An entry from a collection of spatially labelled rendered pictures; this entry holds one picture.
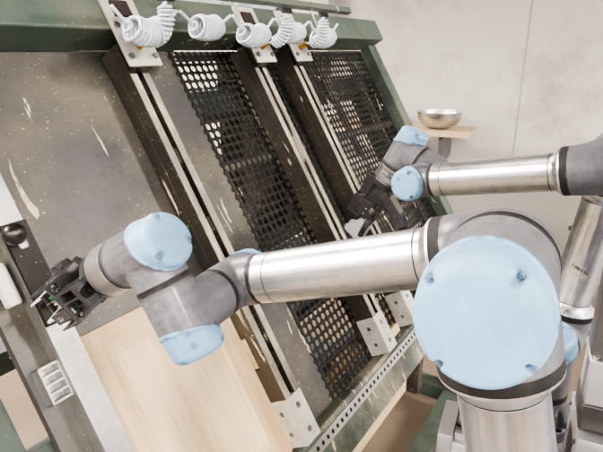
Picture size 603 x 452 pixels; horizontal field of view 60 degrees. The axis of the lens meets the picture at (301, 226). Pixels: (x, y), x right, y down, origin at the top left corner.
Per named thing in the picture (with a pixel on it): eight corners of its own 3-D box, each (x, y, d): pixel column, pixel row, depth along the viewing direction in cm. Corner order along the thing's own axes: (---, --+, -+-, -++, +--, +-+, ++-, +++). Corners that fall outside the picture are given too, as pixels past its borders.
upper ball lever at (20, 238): (16, 256, 95) (4, 247, 83) (7, 238, 95) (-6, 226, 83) (38, 247, 97) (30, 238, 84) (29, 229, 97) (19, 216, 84)
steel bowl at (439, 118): (464, 126, 389) (466, 109, 385) (458, 133, 361) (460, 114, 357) (420, 124, 402) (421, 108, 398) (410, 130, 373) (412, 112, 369)
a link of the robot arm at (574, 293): (516, 356, 122) (589, 126, 101) (532, 330, 134) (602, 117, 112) (570, 380, 116) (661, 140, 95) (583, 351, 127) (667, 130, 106)
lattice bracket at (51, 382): (47, 408, 93) (54, 405, 91) (30, 372, 93) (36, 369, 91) (66, 395, 96) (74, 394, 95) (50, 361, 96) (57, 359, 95)
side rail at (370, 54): (448, 265, 250) (468, 259, 243) (349, 57, 248) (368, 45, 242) (452, 260, 256) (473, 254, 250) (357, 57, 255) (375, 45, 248)
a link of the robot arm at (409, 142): (425, 141, 126) (397, 122, 129) (402, 178, 131) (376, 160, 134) (436, 139, 133) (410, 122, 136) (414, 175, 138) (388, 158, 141)
